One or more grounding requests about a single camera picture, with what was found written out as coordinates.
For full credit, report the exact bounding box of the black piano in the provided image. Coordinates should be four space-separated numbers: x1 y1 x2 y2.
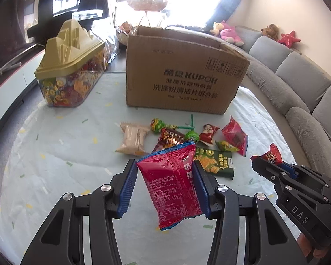
28 0 109 45

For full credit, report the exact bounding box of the dark brown snack packet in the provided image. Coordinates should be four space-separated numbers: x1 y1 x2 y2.
151 127 186 153

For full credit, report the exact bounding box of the pink plush toy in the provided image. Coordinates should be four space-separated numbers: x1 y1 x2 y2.
220 20 244 47

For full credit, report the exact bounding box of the red star plush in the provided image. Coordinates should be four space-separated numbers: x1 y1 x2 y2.
277 30 301 47

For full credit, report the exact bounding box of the small red face-print packet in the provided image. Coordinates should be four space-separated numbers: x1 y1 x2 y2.
200 124 220 145

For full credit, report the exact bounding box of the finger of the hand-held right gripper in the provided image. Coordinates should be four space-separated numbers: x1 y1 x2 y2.
281 163 301 178
250 156 290 191

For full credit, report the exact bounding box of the beige biscuit packet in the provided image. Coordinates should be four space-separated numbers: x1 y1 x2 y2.
115 122 151 156

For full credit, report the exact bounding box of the bowl of wrapped sweets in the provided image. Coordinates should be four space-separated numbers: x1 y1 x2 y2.
116 21 135 45

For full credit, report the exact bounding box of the large red snack packet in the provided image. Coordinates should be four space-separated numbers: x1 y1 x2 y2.
136 141 207 231

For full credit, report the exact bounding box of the red translucent snack packet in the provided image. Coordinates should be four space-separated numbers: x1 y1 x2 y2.
221 115 249 157

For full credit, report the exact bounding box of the person's right hand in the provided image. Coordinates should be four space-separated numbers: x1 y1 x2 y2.
296 233 331 264

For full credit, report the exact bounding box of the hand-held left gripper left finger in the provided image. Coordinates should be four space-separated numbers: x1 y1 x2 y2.
21 159 140 265

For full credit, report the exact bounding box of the brown plush toy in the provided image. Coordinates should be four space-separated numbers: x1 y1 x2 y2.
261 23 280 40

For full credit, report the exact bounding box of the yellow-green wrapped lollipop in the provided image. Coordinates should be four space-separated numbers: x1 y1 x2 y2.
150 118 196 135

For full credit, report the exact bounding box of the green wrapped lollipop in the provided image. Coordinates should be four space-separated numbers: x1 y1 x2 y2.
184 114 200 143

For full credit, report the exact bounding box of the gold-lidded clear candy container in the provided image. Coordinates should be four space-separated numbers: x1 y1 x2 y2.
34 19 109 108

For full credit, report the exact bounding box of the small yellow-green candy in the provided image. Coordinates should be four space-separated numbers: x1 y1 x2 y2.
215 140 240 152

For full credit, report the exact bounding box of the small red candy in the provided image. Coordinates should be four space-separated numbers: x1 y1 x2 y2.
258 143 282 166

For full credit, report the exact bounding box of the green cracker packet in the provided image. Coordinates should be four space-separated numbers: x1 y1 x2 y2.
194 146 235 180

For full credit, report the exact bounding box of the brown cardboard box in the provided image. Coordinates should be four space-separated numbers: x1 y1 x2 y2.
125 25 251 115

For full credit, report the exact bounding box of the yellow-green plush toy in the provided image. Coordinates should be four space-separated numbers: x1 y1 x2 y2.
210 21 224 36

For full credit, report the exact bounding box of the light blue tablecloth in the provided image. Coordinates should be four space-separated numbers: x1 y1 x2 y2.
0 69 298 265

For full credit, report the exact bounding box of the glass fruit bowl on stand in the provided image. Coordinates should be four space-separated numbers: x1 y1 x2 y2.
126 0 168 28

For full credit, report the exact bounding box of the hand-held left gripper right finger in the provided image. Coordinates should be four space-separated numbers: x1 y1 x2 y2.
192 160 311 265

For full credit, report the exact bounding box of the grey sofa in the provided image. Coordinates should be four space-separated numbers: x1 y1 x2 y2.
234 25 331 177

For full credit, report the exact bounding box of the clear plastic bag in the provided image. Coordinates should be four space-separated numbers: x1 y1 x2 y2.
91 19 120 64

